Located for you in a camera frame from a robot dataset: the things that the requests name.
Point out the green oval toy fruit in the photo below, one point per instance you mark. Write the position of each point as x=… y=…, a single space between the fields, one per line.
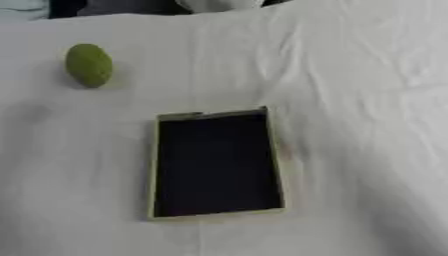
x=88 y=65

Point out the tan box with black inside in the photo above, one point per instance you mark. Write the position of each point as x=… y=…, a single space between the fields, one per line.
x=216 y=166

